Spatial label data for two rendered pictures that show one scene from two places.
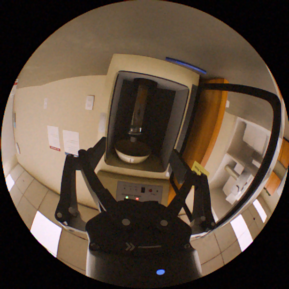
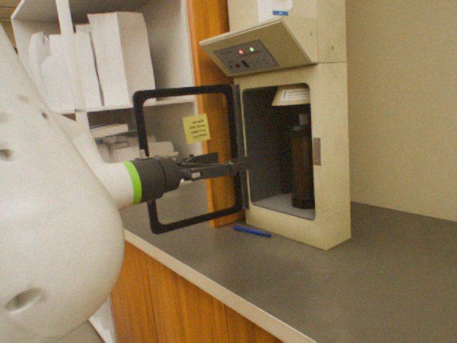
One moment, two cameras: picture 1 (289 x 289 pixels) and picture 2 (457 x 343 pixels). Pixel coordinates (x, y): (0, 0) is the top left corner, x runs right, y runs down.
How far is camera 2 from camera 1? 0.83 m
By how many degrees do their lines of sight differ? 55
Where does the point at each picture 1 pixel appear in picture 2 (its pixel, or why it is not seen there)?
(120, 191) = (264, 53)
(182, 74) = (260, 218)
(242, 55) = (188, 250)
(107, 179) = (290, 61)
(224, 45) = (201, 252)
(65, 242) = not seen: outside the picture
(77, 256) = not seen: outside the picture
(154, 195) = (228, 60)
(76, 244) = not seen: outside the picture
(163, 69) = (275, 222)
